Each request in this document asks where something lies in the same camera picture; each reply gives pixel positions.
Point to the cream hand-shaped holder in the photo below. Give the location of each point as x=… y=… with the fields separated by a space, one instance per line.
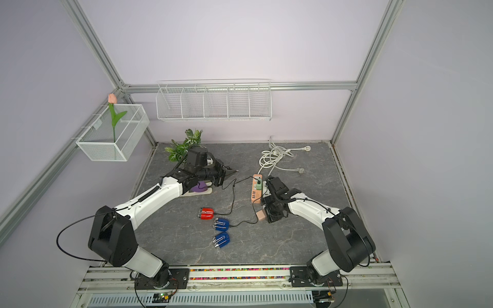
x=208 y=192

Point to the pink artificial tulip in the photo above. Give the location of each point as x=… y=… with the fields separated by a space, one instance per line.
x=115 y=117

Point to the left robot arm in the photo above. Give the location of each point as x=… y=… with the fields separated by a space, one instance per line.
x=112 y=236

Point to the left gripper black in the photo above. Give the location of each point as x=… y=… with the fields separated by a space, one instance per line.
x=223 y=170

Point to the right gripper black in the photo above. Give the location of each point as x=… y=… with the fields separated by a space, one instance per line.
x=270 y=217

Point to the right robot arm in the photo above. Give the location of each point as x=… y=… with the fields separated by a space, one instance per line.
x=348 y=242

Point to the white wire basket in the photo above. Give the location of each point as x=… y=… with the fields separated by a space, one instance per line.
x=97 y=139

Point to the red electric shaver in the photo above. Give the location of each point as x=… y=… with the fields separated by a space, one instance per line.
x=206 y=213

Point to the long white wire shelf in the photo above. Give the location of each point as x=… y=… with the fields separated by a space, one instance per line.
x=214 y=100

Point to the pink charger cube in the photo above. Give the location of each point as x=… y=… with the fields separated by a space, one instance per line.
x=261 y=215

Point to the potted green plant black vase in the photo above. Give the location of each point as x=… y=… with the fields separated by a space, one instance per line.
x=177 y=150

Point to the orange power strip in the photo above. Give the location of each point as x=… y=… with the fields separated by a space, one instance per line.
x=256 y=194

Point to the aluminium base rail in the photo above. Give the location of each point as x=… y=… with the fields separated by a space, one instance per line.
x=265 y=277

